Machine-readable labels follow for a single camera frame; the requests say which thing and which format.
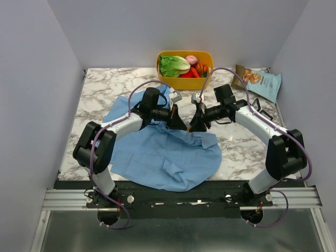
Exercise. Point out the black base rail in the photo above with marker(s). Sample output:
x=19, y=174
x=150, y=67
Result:
x=131, y=201

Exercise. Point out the blue chip bag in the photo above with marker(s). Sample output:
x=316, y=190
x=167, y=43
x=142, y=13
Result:
x=261, y=83

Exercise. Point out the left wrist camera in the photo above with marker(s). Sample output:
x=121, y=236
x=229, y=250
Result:
x=174, y=97

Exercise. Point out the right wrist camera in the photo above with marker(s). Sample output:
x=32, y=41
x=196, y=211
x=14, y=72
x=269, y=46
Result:
x=197, y=98

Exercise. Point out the red pepper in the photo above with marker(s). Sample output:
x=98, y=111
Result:
x=192, y=73

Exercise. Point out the yellow plastic basket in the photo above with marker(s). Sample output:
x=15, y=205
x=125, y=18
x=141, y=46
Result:
x=186, y=83

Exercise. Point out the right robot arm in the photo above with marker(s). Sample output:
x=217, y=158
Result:
x=285, y=155

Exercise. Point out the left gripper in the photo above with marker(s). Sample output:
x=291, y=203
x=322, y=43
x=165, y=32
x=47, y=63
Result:
x=175, y=122

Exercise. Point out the black display box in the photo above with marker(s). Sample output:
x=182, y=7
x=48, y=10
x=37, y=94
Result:
x=256, y=105
x=266, y=114

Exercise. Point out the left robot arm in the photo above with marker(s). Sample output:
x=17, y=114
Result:
x=95, y=146

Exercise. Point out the green lettuce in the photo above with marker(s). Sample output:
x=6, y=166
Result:
x=173, y=66

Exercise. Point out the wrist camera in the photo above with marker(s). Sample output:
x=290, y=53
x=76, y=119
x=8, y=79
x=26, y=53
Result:
x=197, y=98
x=174, y=97

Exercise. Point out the orange carrots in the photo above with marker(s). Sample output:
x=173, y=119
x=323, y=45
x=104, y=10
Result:
x=202, y=69

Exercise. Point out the red onion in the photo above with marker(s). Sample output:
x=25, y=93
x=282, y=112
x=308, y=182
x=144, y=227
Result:
x=192, y=60

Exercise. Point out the blue shirt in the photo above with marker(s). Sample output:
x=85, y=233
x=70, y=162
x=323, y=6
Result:
x=161, y=158

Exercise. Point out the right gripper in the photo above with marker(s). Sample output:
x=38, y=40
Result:
x=200, y=114

